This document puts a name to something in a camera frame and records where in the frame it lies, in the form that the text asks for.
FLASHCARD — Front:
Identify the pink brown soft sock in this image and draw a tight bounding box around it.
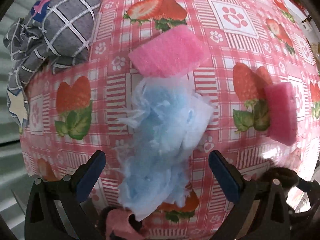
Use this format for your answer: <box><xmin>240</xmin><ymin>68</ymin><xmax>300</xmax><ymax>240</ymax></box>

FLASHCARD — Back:
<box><xmin>97</xmin><ymin>206</ymin><xmax>150</xmax><ymax>240</ymax></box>

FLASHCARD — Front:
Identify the grey checked star cloth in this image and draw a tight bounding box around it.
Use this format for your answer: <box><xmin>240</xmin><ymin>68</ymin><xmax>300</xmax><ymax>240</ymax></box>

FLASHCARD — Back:
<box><xmin>3</xmin><ymin>0</ymin><xmax>113</xmax><ymax>128</ymax></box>

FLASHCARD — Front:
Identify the purple brown knit scrunchie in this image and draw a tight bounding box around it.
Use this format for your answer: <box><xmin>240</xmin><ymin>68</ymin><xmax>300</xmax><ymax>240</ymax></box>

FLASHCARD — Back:
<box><xmin>260</xmin><ymin>167</ymin><xmax>299</xmax><ymax>189</ymax></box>

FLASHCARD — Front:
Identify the strawberry print pink tablecloth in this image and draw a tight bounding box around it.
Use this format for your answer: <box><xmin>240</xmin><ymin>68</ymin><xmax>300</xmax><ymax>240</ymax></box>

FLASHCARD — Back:
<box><xmin>19</xmin><ymin>0</ymin><xmax>320</xmax><ymax>240</ymax></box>

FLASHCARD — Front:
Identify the light blue fluffy cloth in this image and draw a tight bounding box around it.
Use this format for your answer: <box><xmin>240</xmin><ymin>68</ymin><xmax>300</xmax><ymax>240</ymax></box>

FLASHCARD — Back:
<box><xmin>116</xmin><ymin>74</ymin><xmax>214</xmax><ymax>222</ymax></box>

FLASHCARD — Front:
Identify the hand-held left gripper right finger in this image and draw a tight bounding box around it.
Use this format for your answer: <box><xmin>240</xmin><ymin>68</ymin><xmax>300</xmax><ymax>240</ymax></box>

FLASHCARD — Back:
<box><xmin>209</xmin><ymin>150</ymin><xmax>292</xmax><ymax>240</ymax></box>

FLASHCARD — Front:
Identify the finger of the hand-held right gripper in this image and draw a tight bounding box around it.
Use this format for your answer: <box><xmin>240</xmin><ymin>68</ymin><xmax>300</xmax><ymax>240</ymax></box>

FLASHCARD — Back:
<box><xmin>297</xmin><ymin>179</ymin><xmax>317</xmax><ymax>193</ymax></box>

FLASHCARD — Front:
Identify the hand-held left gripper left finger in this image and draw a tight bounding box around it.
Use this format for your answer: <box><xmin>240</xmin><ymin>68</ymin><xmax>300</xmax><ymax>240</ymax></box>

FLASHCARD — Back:
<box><xmin>24</xmin><ymin>150</ymin><xmax>106</xmax><ymax>240</ymax></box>

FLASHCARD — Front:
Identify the pink sponge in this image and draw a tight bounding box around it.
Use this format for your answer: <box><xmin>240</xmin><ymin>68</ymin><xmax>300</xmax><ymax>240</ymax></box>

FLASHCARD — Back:
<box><xmin>128</xmin><ymin>25</ymin><xmax>211</xmax><ymax>78</ymax></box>
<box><xmin>264</xmin><ymin>81</ymin><xmax>299</xmax><ymax>147</ymax></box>

